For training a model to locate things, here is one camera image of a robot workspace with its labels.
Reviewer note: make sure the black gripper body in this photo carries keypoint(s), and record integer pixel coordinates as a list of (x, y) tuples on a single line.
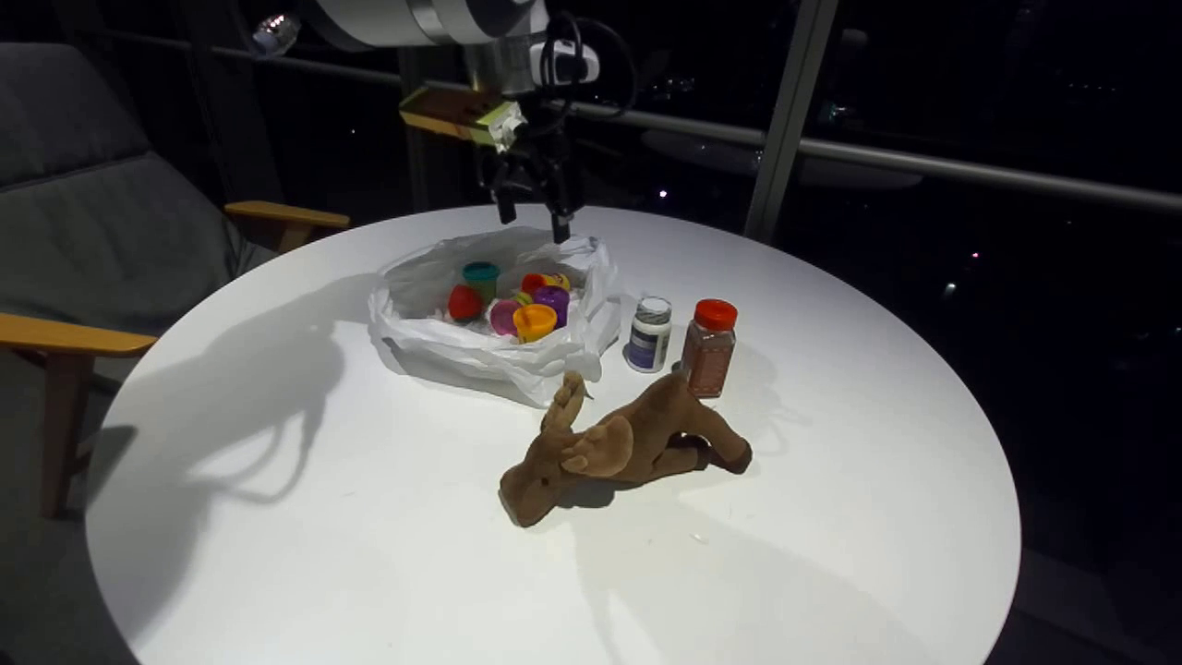
[(537, 152)]

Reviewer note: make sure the white bottle purple label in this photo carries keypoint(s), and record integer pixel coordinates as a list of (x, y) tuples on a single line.
[(649, 335)]

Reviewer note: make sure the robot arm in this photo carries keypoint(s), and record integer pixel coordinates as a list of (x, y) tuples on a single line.
[(431, 23)]

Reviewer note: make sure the brown plush animal toy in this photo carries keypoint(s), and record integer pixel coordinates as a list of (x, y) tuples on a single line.
[(616, 450)]

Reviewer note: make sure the white plastic bag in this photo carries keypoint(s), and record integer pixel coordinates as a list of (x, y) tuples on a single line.
[(431, 354)]

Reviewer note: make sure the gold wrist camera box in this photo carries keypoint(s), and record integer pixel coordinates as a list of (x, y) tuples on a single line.
[(464, 113)]

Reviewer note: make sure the purple play-doh tub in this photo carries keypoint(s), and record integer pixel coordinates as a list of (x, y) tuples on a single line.
[(555, 300)]

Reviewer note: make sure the grey horizontal window rail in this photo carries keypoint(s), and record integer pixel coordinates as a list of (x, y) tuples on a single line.
[(937, 170)]

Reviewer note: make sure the grey armchair wooden armrests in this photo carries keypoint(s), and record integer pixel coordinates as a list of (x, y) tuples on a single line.
[(87, 210)]

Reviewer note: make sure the small yellow tub orange lid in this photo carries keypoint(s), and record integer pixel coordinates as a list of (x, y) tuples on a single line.
[(533, 284)]

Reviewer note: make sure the grey window post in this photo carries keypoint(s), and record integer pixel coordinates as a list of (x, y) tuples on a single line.
[(787, 113)]

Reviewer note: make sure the spice jar red lid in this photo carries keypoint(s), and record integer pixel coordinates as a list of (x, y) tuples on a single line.
[(709, 354)]

